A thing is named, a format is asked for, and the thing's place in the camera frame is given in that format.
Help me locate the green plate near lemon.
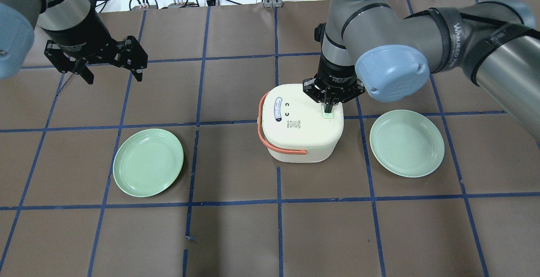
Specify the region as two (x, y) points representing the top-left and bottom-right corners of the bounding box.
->
(370, 110), (445, 178)

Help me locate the green plate far side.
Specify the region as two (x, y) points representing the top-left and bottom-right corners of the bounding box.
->
(112, 128), (184, 198)

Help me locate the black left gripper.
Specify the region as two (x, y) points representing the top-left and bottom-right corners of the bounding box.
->
(44, 36), (148, 85)

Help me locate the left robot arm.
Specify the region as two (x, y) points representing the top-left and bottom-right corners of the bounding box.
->
(0, 0), (148, 84)

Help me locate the white rice cooker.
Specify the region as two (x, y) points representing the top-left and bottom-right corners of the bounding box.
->
(257, 83), (345, 163)

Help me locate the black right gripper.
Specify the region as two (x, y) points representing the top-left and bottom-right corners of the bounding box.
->
(302, 54), (366, 114)

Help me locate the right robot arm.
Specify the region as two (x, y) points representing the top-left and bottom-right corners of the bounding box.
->
(303, 0), (540, 140)

